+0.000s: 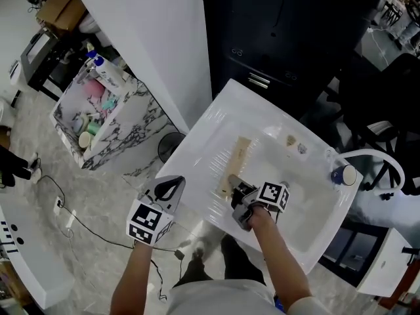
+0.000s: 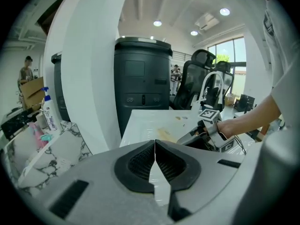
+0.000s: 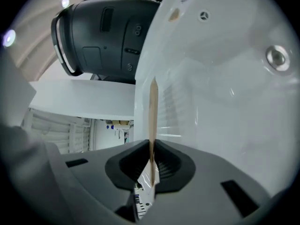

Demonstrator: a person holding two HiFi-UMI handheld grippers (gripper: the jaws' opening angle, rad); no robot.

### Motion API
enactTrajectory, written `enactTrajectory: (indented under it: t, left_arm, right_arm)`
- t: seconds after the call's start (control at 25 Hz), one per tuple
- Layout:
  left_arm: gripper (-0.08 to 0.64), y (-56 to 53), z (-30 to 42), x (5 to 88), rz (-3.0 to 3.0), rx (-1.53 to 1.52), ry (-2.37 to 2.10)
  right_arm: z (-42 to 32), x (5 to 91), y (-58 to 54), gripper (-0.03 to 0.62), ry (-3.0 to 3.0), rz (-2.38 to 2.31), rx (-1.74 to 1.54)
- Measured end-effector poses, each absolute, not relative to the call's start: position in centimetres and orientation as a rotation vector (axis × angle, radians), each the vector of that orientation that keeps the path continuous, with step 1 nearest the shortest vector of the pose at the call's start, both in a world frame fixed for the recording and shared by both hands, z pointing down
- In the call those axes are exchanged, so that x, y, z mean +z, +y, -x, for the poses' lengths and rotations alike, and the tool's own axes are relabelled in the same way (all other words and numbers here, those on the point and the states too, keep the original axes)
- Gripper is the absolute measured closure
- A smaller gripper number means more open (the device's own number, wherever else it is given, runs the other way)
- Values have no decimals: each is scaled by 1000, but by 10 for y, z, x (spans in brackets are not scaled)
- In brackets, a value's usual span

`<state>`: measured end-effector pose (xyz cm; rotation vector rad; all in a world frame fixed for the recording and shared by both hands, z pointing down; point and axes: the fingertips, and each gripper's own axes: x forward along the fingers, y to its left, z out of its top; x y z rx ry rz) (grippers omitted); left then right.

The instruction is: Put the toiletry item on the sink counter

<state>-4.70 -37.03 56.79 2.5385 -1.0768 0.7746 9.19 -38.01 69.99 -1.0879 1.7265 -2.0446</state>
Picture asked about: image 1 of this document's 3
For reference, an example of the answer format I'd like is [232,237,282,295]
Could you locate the beige cup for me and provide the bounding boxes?
[78,131,95,149]

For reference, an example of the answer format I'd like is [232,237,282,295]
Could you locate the person's left forearm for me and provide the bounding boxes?
[110,241,154,315]

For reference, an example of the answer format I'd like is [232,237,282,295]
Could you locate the large cardboard box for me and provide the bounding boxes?
[35,0,88,32]

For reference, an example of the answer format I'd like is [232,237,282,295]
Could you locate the marble pattern cabinet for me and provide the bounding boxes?
[51,67,180,177]

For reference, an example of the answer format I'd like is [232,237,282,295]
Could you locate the white counter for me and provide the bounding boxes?
[0,195,76,310]

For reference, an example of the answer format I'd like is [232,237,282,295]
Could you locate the white toilet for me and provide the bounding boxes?
[78,11,100,35]

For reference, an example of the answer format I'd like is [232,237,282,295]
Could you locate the person's right forearm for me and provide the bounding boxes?
[254,213,312,313]

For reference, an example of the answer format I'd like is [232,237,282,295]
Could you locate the black floor cable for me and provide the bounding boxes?
[41,175,184,253]

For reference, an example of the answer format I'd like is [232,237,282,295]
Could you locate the person's grey shirt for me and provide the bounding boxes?
[165,279,342,315]

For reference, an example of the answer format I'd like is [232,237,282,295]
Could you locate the white curved faucet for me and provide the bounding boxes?
[324,148,406,197]

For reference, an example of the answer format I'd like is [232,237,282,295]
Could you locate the black table white top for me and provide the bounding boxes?
[20,28,67,102]

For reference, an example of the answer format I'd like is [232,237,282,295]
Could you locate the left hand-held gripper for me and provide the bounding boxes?
[127,175,186,246]

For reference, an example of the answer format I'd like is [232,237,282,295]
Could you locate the person's black trousers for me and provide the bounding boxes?
[172,234,267,289]

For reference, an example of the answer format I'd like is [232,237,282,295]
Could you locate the black wire waste bin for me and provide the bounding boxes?
[157,131,186,164]

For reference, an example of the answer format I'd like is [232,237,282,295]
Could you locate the tan scraper board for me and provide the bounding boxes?
[215,136,252,200]

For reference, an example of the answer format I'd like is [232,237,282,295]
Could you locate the person's right hand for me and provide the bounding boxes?
[247,205,273,231]

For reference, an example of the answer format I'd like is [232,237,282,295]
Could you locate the white pump bottle blue cap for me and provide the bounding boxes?
[87,52,121,89]

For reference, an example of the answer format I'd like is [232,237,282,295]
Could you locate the pink bath item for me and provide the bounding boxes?
[83,79,104,98]

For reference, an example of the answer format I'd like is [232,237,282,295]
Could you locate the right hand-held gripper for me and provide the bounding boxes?
[228,175,291,232]

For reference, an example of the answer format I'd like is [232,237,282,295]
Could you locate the large black cabinet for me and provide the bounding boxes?
[201,0,385,112]

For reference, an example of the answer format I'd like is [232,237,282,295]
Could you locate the teal bath item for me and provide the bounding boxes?
[101,96,119,112]

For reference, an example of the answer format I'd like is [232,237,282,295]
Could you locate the black mesh office chair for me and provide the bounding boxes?
[327,52,420,197]

